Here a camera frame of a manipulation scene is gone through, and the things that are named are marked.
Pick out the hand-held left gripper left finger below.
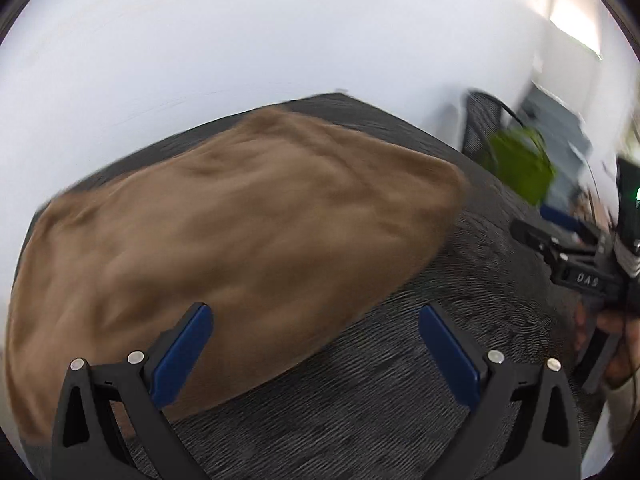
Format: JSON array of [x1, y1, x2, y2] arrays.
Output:
[[51, 301, 214, 480]]

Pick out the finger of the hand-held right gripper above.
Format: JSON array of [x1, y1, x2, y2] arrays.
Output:
[[539, 203, 608, 253], [510, 219, 568, 263]]

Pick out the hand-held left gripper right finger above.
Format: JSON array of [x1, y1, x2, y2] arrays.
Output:
[[419, 303, 583, 480]]

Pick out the brown fleece towel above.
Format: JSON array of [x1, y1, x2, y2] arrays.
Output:
[[5, 107, 471, 443]]

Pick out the person's right forearm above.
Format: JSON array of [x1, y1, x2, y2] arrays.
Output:
[[602, 377, 640, 448]]

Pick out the person's right hand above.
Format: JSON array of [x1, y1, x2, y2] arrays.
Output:
[[574, 302, 640, 386]]

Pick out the green tote bag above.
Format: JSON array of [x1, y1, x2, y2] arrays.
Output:
[[479, 127, 557, 206]]

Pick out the grey cabinet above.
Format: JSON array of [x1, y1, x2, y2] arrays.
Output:
[[520, 80, 601, 211]]

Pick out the black plastic chair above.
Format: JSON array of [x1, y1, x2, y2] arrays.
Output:
[[461, 89, 521, 166]]

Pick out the white door with transom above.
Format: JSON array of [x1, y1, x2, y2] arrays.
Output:
[[547, 0, 603, 56]]

